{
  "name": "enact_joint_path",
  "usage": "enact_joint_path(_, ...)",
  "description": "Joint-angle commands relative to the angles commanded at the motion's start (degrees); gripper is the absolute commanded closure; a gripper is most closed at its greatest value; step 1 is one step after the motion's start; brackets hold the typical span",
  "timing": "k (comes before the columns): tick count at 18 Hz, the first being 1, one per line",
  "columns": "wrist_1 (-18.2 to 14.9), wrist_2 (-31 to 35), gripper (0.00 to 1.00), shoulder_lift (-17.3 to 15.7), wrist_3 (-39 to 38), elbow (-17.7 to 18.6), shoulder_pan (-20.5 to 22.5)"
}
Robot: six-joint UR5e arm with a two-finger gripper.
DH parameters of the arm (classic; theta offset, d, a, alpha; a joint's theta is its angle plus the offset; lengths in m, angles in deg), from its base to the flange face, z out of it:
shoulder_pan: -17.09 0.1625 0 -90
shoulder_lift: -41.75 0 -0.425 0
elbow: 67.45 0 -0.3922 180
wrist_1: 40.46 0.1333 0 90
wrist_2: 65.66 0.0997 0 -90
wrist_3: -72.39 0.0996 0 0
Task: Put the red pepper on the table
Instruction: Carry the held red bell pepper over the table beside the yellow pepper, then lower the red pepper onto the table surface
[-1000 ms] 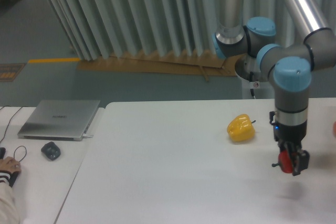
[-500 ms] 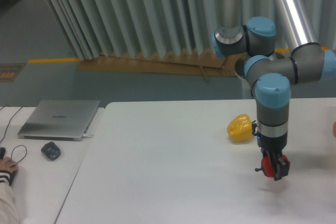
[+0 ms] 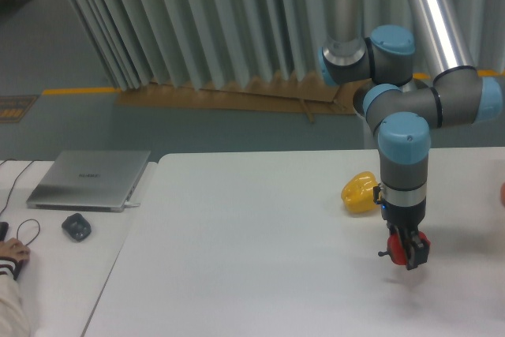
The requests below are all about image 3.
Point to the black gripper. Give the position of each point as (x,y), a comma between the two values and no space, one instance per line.
(404,209)

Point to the red bell pepper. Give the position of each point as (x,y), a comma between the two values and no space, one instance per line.
(398,256)

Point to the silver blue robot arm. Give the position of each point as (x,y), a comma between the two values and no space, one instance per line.
(419,83)

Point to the yellow bell pepper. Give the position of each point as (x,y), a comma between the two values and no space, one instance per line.
(357,194)

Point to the person's hand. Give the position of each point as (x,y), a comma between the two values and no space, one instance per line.
(14,250)

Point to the pink object at edge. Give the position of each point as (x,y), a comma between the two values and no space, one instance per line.
(502,194)

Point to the brown cardboard sheet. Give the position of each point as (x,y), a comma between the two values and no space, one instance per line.
(309,96)

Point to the silver closed laptop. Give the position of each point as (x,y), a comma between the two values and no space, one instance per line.
(90,180)

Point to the pale green folding curtain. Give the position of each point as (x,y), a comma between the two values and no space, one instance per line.
(223,41)

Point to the striped cuff cream sleeve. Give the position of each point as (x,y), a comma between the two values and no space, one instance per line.
(14,321)

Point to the black device at edge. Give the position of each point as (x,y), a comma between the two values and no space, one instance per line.
(4,227)

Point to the white laptop cable plug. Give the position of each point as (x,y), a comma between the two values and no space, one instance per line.
(131,204)

